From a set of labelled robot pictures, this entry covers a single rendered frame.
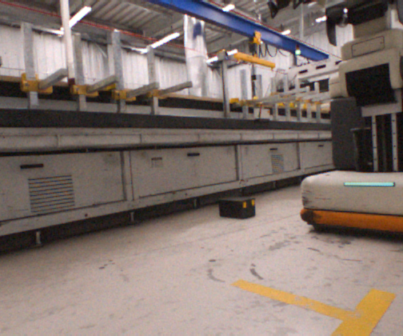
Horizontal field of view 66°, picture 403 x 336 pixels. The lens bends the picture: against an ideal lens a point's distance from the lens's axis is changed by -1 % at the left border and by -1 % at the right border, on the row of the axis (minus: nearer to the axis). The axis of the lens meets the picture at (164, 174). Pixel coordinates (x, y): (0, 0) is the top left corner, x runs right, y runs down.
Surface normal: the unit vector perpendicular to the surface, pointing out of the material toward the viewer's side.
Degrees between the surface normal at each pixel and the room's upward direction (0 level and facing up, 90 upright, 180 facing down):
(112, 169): 90
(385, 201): 90
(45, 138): 90
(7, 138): 90
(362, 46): 98
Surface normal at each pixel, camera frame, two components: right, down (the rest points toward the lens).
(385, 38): -0.73, 0.23
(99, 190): 0.65, -0.01
